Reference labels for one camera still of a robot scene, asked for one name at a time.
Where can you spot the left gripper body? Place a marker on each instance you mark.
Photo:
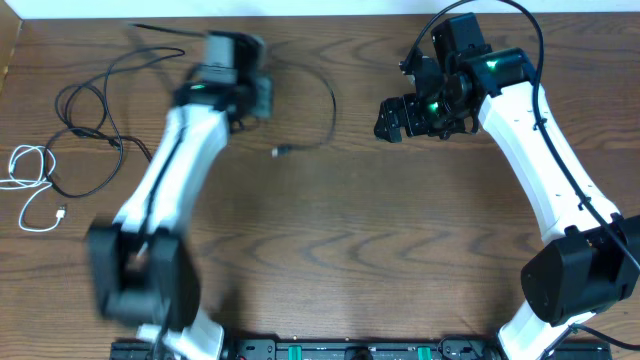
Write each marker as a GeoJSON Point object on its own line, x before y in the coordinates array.
{"type": "Point", "coordinates": [263, 95]}

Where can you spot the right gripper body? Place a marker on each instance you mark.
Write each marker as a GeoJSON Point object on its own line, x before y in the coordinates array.
{"type": "Point", "coordinates": [398, 116]}

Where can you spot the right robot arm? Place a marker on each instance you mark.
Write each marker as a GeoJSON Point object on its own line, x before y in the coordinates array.
{"type": "Point", "coordinates": [590, 258]}

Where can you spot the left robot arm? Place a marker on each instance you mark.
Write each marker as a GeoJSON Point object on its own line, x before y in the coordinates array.
{"type": "Point", "coordinates": [143, 274]}

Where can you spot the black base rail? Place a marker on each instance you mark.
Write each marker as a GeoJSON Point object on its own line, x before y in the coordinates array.
{"type": "Point", "coordinates": [451, 348]}

